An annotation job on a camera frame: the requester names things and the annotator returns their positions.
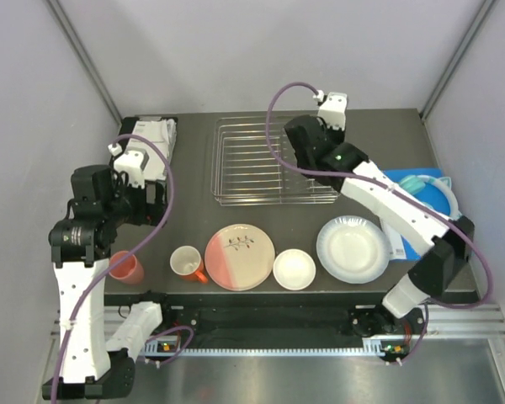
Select orange white mug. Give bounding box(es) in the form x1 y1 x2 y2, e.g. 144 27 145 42
169 246 208 284

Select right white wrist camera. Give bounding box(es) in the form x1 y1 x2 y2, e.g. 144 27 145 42
313 90 348 131

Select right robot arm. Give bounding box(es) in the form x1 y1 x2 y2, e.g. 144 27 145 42
284 115 475 333

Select pink plastic cup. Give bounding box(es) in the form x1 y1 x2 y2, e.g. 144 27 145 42
109 251 144 284

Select metal wire dish rack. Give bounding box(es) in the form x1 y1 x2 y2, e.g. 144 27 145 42
211 115 338 206

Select small white bowl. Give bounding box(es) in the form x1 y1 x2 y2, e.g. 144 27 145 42
273 249 316 291

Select blue folder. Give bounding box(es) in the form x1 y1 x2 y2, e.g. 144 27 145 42
380 168 444 261

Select white blue-rimmed plate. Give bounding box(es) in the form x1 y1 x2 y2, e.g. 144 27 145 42
316 215 391 284

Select teal cat-ear headphones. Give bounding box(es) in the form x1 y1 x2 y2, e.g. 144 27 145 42
398 174 462 220

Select pink cream floral plate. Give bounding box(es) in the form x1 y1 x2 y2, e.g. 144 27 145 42
204 224 275 291

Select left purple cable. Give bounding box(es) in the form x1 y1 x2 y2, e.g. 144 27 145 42
50 133 176 404

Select black tray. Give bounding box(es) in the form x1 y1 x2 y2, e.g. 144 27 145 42
119 116 178 162

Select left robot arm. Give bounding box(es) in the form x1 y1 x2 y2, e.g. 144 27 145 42
41 165 174 402

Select aluminium rail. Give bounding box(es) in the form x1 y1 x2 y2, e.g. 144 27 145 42
50 303 505 342

